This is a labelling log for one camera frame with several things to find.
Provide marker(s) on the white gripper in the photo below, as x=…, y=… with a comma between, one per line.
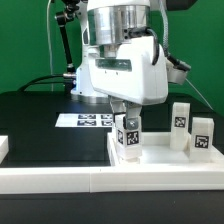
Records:
x=130, y=76

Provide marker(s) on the white square table top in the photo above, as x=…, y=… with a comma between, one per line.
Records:
x=156, y=150

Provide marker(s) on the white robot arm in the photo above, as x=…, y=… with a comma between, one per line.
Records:
x=107, y=24

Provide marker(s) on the white marker tag sheet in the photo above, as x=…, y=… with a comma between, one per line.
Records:
x=78, y=120

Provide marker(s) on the white U-shaped obstacle fence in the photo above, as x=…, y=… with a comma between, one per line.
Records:
x=133, y=177

